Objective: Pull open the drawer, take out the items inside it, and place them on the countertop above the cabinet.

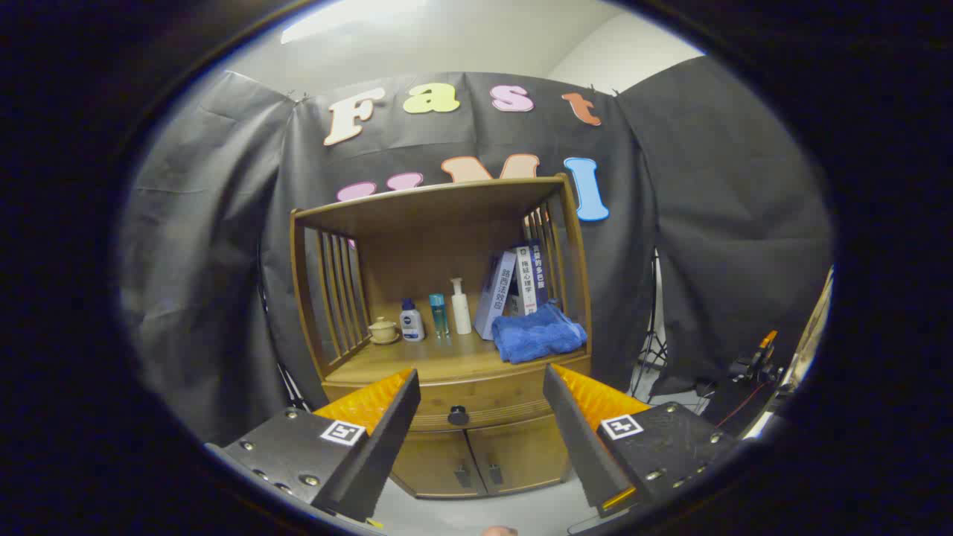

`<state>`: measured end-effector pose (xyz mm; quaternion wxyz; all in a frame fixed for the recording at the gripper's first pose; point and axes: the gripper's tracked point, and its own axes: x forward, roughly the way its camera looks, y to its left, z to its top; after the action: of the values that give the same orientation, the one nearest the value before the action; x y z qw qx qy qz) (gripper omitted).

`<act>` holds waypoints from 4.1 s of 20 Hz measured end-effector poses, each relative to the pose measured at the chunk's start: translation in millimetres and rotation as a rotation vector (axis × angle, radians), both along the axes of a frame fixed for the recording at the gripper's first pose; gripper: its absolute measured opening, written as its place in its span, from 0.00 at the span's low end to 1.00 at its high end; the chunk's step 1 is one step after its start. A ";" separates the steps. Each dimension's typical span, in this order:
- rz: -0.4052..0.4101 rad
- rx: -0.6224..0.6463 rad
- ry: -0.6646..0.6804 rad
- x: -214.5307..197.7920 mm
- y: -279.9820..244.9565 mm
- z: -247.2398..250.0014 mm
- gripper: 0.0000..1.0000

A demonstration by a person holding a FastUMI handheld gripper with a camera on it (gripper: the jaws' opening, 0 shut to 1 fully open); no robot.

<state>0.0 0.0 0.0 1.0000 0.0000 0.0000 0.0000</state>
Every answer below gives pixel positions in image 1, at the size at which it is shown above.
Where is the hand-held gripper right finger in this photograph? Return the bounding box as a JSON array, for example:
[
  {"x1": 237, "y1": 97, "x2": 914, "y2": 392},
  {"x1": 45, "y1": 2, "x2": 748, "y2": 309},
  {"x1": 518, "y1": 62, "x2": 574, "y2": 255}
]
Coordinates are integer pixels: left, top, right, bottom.
[{"x1": 543, "y1": 363, "x2": 742, "y2": 520}]

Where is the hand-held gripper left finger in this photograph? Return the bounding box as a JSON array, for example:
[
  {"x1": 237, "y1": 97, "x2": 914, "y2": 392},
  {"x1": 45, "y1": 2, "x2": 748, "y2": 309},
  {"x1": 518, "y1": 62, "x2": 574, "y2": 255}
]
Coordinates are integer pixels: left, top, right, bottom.
[{"x1": 205, "y1": 367, "x2": 421, "y2": 523}]

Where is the wooden cabinet door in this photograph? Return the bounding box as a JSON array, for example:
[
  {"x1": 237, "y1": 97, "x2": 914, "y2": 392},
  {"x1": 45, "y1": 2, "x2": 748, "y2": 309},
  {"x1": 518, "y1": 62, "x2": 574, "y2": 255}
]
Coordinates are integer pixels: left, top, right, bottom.
[
  {"x1": 391, "y1": 430, "x2": 488, "y2": 498},
  {"x1": 465, "y1": 417, "x2": 573, "y2": 494}
]

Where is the wooden countertop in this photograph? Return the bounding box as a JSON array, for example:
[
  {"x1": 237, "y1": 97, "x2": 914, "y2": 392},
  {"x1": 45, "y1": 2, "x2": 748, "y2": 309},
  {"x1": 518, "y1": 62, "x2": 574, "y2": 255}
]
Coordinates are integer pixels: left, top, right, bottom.
[{"x1": 325, "y1": 320, "x2": 591, "y2": 386}]

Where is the wooden cabinet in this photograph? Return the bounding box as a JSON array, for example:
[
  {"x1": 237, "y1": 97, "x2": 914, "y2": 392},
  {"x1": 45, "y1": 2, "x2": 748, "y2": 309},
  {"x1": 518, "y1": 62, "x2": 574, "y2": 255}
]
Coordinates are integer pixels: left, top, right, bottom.
[{"x1": 289, "y1": 175, "x2": 594, "y2": 500}]

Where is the blue folded towel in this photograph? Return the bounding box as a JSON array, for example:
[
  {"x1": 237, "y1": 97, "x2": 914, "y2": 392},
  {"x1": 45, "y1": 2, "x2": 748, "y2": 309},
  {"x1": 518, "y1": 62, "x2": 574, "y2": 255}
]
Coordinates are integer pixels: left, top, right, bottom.
[{"x1": 491, "y1": 300, "x2": 587, "y2": 365}]

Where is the white bottle with blue cap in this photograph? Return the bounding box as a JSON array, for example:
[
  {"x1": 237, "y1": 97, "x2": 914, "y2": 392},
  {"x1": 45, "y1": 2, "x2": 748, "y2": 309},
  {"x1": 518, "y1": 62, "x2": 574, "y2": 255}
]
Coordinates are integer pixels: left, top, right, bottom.
[{"x1": 399, "y1": 299, "x2": 426, "y2": 342}]

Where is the black tripod stand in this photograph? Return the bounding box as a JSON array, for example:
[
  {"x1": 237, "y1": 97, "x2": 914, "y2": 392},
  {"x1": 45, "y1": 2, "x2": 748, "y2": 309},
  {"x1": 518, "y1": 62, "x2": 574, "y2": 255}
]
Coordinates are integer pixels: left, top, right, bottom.
[{"x1": 629, "y1": 249, "x2": 671, "y2": 403}]

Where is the white pump bottle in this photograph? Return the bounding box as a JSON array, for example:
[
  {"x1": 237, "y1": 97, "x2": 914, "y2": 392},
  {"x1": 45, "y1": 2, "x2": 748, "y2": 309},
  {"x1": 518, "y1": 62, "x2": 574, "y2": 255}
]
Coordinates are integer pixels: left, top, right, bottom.
[{"x1": 450, "y1": 278, "x2": 473, "y2": 335}]

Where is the lavender book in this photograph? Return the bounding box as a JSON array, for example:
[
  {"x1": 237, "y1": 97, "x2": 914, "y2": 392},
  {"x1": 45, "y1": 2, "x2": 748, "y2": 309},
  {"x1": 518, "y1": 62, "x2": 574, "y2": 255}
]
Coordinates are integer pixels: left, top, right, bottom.
[{"x1": 474, "y1": 251, "x2": 518, "y2": 341}]

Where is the white book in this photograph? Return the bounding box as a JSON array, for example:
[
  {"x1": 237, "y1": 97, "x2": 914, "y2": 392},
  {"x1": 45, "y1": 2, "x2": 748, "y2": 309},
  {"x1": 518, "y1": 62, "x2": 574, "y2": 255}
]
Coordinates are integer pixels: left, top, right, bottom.
[{"x1": 510, "y1": 246, "x2": 538, "y2": 316}]

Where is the dark blue book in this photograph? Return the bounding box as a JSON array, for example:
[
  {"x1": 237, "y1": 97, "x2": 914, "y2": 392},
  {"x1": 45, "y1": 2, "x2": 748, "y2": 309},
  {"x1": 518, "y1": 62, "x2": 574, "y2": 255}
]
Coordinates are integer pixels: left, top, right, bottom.
[{"x1": 530, "y1": 240, "x2": 552, "y2": 307}]

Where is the black device with orange clip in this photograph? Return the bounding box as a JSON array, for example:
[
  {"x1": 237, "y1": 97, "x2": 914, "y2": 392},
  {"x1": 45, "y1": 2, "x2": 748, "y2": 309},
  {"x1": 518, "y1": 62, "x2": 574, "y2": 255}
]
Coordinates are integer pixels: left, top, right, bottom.
[{"x1": 728, "y1": 330, "x2": 786, "y2": 384}]

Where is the black backdrop cloth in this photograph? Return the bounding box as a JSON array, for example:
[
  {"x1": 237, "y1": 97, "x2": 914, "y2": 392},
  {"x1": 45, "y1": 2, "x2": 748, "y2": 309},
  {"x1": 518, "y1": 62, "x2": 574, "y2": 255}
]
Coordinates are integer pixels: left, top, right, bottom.
[{"x1": 119, "y1": 56, "x2": 835, "y2": 447}]

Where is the beige board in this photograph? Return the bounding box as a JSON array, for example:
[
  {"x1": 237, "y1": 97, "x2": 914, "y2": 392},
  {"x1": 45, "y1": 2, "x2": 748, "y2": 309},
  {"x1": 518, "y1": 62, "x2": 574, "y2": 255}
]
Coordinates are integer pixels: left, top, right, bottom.
[{"x1": 789, "y1": 268, "x2": 833, "y2": 388}]

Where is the black cable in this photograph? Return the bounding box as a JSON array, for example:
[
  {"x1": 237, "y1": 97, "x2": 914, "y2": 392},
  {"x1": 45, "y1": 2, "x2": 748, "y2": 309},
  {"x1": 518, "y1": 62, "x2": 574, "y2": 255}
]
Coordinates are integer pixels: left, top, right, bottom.
[{"x1": 258, "y1": 283, "x2": 306, "y2": 410}]

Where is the thin red cable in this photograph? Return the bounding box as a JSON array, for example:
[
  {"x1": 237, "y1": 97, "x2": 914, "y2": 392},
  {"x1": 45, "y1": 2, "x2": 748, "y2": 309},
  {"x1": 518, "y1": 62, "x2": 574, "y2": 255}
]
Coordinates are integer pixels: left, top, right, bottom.
[{"x1": 715, "y1": 381, "x2": 768, "y2": 429}]

